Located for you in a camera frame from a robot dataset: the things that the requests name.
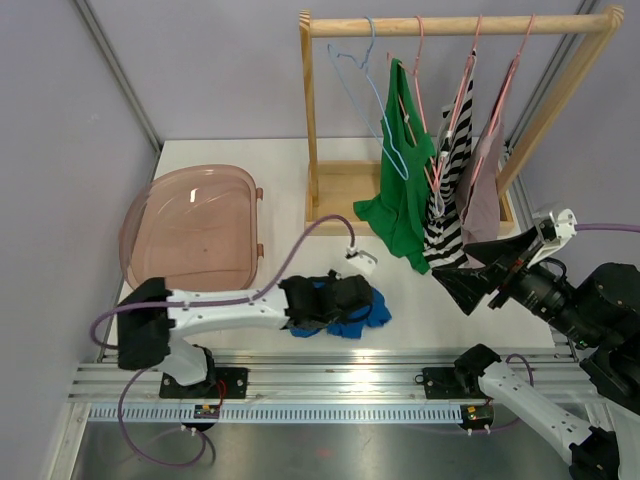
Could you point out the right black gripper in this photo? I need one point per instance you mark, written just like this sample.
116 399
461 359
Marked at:
468 285

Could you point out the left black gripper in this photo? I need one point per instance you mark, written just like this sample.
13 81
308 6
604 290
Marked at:
333 277

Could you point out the black white striped tank top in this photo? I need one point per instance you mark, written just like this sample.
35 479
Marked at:
443 244

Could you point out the blue tank top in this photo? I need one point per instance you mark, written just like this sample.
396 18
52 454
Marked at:
354 305

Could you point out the green tank top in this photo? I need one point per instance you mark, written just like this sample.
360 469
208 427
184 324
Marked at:
397 213

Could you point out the pink hanger of striped top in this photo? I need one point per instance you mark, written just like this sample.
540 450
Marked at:
454 138

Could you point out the pink hanger of green top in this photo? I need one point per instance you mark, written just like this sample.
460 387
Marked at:
414 73

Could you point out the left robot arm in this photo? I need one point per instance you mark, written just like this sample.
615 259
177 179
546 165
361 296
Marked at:
153 322

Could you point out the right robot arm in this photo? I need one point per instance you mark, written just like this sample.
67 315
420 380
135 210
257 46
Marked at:
599 317

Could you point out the mauve pink tank top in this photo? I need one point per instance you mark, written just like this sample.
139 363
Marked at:
478 206

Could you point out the pink hanger of mauve top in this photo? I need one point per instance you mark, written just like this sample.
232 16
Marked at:
487 156

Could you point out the wooden clothes rack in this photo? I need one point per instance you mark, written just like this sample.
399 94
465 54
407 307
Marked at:
333 185

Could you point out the pink translucent plastic basket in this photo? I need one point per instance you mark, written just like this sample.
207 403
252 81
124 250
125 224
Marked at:
196 227

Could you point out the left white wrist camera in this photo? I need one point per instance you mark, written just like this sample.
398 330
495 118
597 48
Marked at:
358 261

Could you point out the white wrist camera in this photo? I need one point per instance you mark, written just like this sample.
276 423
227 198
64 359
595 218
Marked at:
358 261
555 227

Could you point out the aluminium mounting rail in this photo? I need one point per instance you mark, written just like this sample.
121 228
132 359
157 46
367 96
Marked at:
362 375

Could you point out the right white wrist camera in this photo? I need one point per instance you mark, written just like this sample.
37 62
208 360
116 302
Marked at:
555 227

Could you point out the white slotted cable duct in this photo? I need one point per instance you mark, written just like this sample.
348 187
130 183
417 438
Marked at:
280 413

